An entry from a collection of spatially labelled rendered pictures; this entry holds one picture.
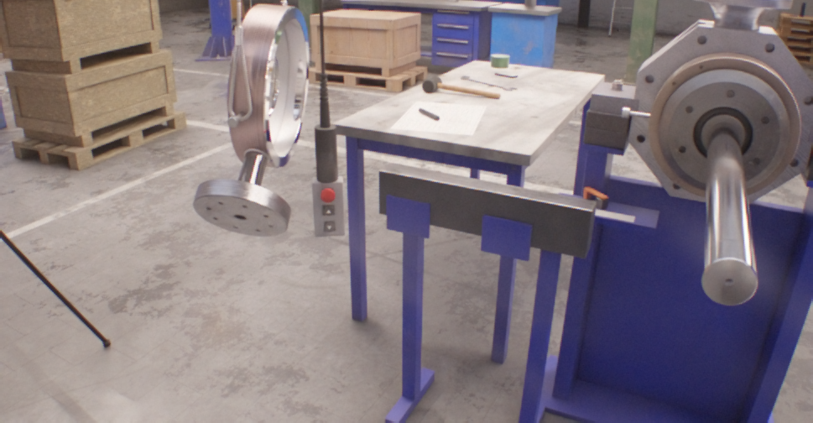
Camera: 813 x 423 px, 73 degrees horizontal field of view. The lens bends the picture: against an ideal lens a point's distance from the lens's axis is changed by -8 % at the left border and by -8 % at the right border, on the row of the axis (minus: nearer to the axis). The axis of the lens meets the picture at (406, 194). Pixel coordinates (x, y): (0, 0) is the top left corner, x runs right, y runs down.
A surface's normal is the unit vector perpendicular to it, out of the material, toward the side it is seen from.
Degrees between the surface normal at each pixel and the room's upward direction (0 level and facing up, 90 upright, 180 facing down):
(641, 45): 90
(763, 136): 90
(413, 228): 90
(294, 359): 0
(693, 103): 90
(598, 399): 0
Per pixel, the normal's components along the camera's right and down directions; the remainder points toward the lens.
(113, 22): 0.94, 0.15
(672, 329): -0.44, 0.34
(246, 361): 0.01, -0.92
